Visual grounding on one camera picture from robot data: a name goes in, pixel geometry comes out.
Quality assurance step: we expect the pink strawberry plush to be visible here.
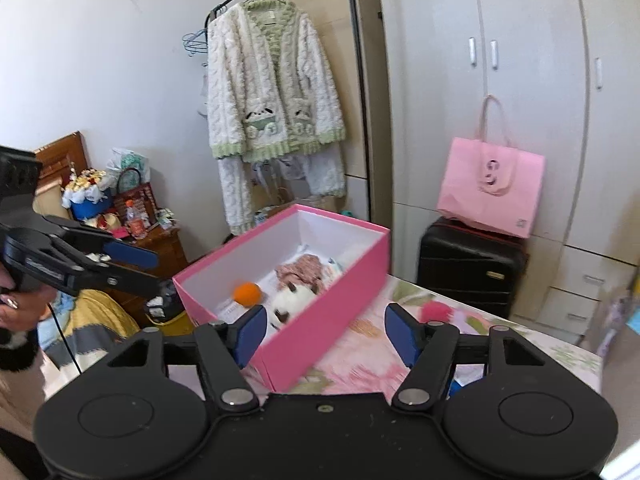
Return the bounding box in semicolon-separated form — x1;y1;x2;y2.
418;301;454;323

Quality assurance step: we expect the orange plush ball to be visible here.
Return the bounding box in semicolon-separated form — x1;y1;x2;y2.
232;282;262;309

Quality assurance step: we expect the pink tote bag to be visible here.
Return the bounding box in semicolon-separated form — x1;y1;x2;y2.
436;94;546;240

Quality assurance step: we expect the floral tablecloth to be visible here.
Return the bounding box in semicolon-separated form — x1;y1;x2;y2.
240;276;604;401

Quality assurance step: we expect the black suitcase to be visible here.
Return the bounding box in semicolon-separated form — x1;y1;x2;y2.
416;217;528;318

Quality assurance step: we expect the cream fluffy cardigan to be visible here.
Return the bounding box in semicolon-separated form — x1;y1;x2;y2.
207;0;346;162

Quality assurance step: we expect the black clothes rack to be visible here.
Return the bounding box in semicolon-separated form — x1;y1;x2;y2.
204;0;370;234

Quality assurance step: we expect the grey wardrobe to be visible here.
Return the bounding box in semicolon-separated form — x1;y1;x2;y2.
382;0;639;342

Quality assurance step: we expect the person's left hand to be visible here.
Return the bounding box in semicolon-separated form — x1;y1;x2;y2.
0;268;56;332

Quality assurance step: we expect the flower bouquet blue box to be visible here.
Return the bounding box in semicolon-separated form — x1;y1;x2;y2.
61;168;116;221

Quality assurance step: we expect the pink cardboard box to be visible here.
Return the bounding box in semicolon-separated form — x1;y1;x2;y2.
174;205;390;392

